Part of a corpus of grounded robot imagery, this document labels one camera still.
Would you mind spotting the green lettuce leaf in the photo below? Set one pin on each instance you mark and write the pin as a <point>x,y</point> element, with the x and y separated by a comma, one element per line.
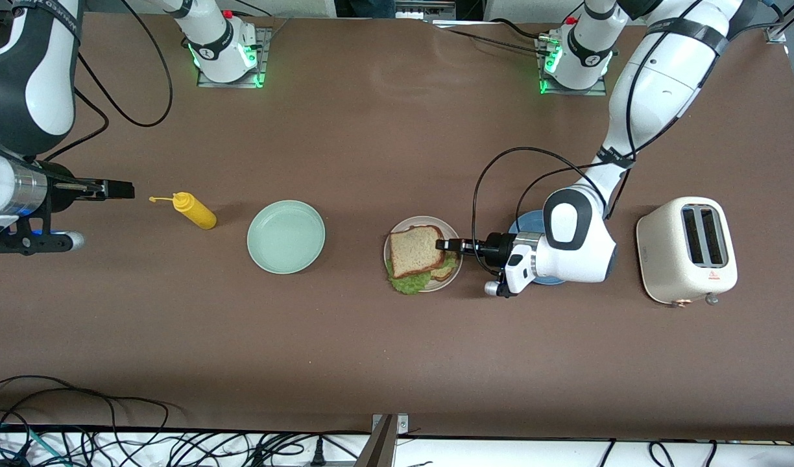
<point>410,282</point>

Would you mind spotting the yellow mustard squeeze bottle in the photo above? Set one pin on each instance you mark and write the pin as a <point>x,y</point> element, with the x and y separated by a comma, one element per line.
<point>196,212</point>

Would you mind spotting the aluminium corner bracket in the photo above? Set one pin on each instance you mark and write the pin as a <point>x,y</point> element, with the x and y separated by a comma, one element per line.
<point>778,35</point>

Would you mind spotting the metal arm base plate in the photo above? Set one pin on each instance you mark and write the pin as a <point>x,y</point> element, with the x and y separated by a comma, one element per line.
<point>264,65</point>
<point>575,93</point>

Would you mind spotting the aluminium frame profile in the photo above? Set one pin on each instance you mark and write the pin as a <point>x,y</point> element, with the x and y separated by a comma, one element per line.
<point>436,10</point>

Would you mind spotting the mint green plate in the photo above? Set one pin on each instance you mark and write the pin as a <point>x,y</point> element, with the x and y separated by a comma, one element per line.
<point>285,237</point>

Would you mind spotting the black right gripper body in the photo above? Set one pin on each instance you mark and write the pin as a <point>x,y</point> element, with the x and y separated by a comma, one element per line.
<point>61,190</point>

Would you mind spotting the white toaster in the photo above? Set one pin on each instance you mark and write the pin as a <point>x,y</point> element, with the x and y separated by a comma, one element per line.
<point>666,259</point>

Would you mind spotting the aluminium post with bracket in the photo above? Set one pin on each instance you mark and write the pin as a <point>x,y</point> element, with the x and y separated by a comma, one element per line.
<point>381,444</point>

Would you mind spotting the beige plate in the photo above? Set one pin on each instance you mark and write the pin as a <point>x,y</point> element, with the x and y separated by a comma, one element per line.
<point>436,224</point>

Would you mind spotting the black power plug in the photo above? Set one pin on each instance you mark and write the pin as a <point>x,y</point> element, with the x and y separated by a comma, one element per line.
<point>318,454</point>

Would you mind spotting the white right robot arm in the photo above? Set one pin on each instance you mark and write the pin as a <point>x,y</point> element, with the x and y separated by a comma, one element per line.
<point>218,52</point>

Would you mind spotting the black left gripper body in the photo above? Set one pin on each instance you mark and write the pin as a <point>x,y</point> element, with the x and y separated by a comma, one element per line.
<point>499,247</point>

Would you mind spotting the brown toast bread slice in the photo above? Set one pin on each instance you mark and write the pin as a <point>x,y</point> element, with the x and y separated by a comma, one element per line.
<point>415,251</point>
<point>444,272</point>

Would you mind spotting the blue plate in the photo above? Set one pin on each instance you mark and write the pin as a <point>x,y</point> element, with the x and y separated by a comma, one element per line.
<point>530,224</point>

